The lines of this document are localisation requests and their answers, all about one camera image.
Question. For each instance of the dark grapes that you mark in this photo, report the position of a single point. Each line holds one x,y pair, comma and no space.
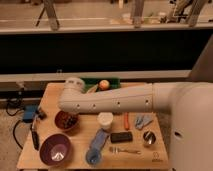
69,122

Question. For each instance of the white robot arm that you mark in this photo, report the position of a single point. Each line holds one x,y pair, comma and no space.
190,103

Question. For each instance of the white plastic cup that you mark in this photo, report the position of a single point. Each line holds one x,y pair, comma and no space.
105,120

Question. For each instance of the silver metal cup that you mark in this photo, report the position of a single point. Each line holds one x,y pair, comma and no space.
149,138

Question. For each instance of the orange fruit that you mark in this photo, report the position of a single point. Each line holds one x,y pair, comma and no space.
104,85

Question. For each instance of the green plastic tray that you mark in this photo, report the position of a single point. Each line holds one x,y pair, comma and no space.
90,82

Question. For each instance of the orange carrot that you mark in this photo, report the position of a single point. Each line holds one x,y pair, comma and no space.
126,121

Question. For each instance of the blue grey cloth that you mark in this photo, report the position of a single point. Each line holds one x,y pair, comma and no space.
142,120

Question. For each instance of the blue folded towel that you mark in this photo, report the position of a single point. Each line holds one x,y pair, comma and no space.
99,139

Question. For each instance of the black rectangular block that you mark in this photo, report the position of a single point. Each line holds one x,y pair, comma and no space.
121,137

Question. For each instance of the brown bowl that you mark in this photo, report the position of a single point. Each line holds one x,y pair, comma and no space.
60,117

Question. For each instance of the silver fork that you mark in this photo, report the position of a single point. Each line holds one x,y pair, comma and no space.
117,150

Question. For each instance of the blue power box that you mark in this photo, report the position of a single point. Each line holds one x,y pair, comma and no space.
29,113

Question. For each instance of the purple bowl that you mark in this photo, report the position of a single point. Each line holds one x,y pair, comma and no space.
55,150

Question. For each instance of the black handled tool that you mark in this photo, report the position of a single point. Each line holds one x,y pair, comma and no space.
35,136

